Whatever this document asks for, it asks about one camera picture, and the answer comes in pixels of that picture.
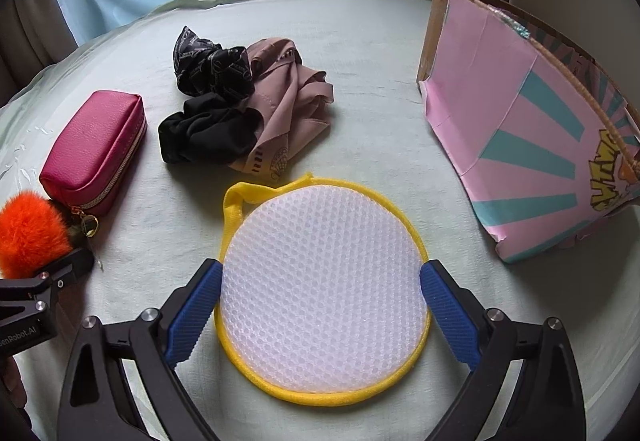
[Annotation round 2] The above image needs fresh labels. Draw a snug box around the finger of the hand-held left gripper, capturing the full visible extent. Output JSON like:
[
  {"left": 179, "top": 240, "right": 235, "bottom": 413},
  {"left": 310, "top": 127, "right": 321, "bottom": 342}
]
[{"left": 0, "top": 248, "right": 96, "bottom": 322}]

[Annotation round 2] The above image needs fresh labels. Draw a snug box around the orange fluffy pom-pom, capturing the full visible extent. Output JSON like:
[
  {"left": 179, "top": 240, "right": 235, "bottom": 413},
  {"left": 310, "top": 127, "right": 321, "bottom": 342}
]
[{"left": 0, "top": 191, "right": 77, "bottom": 280}]

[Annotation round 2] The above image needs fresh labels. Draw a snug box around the round white mesh yellow-rimmed pad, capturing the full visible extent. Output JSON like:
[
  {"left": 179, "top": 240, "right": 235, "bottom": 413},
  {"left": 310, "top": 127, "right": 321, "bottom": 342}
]
[{"left": 215, "top": 172, "right": 432, "bottom": 408}]

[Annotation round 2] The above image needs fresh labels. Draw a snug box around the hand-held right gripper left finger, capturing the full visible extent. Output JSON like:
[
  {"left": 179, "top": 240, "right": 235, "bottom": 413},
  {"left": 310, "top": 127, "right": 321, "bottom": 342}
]
[{"left": 57, "top": 258, "right": 223, "bottom": 441}]

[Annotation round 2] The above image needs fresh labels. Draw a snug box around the pink striped cardboard box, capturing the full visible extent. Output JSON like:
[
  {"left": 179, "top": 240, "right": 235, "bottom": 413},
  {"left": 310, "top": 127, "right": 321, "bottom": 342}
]
[{"left": 416, "top": 0, "right": 640, "bottom": 265}]

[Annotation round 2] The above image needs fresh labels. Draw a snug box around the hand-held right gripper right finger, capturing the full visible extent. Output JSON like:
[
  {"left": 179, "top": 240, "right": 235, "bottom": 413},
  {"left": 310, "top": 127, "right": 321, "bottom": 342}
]
[{"left": 420, "top": 259, "right": 587, "bottom": 441}]

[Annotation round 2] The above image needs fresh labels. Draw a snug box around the plain black scrunchie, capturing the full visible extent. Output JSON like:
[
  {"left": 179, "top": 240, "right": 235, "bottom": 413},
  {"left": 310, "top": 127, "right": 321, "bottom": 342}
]
[{"left": 158, "top": 93, "right": 264, "bottom": 166}]

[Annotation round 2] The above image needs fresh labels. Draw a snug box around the black printed scrunchie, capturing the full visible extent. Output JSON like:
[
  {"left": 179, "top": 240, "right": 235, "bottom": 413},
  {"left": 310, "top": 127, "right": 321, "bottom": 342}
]
[{"left": 172, "top": 26, "right": 254, "bottom": 110}]

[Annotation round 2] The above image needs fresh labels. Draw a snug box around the dusty pink cloth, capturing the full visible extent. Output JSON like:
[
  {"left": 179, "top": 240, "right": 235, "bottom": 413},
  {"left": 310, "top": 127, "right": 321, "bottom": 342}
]
[{"left": 227, "top": 38, "right": 335, "bottom": 186}]

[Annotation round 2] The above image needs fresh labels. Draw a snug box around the pink zip pouch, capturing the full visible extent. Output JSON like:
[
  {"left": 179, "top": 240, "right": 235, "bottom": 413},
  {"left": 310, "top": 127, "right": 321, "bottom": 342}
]
[{"left": 39, "top": 91, "right": 148, "bottom": 238}]

